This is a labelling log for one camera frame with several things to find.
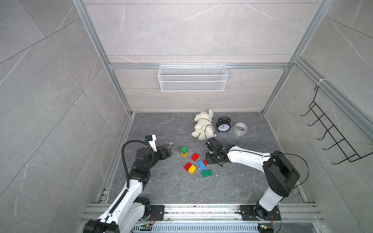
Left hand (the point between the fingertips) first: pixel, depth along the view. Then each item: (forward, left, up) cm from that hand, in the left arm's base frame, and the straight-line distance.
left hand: (169, 143), depth 79 cm
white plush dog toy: (+15, -21, -7) cm, 27 cm away
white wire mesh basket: (+46, -15, +11) cm, 50 cm away
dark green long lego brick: (-11, -21, -17) cm, 30 cm away
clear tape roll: (+19, -49, -18) cm, 55 cm away
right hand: (-3, -24, -16) cm, 29 cm away
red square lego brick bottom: (-6, -10, -17) cm, 21 cm away
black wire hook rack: (-6, -79, +13) cm, 81 cm away
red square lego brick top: (-1, -15, -17) cm, 23 cm away
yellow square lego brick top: (+1, -8, -18) cm, 19 cm away
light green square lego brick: (+2, -8, -12) cm, 14 cm away
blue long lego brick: (-6, -19, -17) cm, 26 cm away
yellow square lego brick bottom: (-9, -12, -16) cm, 22 cm away
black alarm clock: (+21, -36, -10) cm, 43 cm away
